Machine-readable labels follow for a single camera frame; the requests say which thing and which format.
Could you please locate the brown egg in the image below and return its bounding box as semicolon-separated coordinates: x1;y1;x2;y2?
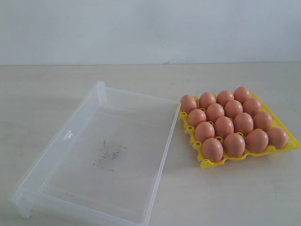
224;100;243;119
233;86;252;105
206;103;225;122
216;90;234;107
223;133;246;158
194;121;215;143
253;111;273;131
199;92;216;109
188;109;206;127
267;128;289;149
245;129;269;153
202;138;223;162
233;112;254;136
181;95;198;114
243;97;262;117
214;116;234;139

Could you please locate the clear plastic bin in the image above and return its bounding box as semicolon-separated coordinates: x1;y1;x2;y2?
10;81;181;226

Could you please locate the yellow plastic egg tray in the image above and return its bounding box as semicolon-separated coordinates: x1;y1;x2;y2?
178;93;301;169

